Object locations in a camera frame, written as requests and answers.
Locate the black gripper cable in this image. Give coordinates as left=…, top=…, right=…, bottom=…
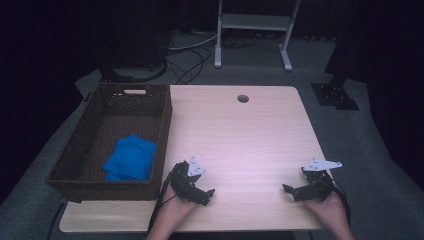
left=147, top=163, right=181, bottom=234
left=328, top=179, right=352, bottom=228

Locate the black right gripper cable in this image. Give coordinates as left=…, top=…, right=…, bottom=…
left=328, top=179, right=352, bottom=228

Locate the person's left hand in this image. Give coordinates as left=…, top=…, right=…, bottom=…
left=159, top=184, right=198, bottom=223

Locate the white metal stand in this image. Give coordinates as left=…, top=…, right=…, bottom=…
left=214, top=0, right=302, bottom=72

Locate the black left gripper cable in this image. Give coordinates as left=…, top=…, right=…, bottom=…
left=147, top=163, right=181, bottom=234

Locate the black round stand base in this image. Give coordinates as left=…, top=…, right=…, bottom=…
left=99, top=59, right=168, bottom=84

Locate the black floor cable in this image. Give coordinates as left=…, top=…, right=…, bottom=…
left=165, top=46, right=213, bottom=85

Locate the brown wicker basket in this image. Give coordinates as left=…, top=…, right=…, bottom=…
left=44, top=83, right=173, bottom=204

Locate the person's right hand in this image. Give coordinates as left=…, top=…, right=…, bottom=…
left=304, top=191, right=348, bottom=228

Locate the blue t-shirt with white print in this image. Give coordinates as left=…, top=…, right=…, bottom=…
left=101, top=133, right=158, bottom=183

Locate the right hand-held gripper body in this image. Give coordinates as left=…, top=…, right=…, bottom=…
left=300, top=158, right=343, bottom=202

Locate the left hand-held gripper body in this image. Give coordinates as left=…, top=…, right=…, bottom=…
left=169, top=155, right=210, bottom=205

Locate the white floor cable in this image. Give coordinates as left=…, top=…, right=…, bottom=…
left=166, top=33, right=218, bottom=52

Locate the black square stand base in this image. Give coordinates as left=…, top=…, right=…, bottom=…
left=310, top=74, right=360, bottom=111

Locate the black cable under table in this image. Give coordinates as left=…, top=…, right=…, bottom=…
left=45, top=201, right=68, bottom=240

